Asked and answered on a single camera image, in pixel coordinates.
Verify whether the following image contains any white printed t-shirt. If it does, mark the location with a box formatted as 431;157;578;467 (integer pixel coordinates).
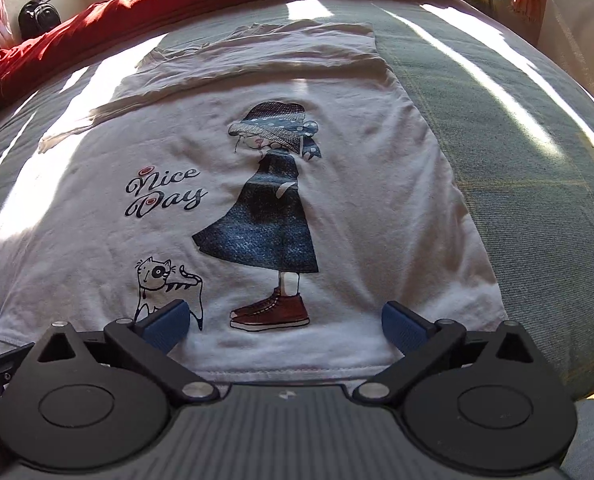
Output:
0;21;506;382

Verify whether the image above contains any green plaid bed blanket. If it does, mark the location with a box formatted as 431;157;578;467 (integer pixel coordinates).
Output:
0;0;594;399

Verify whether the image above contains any black backpack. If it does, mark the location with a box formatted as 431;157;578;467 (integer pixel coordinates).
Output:
17;0;62;40

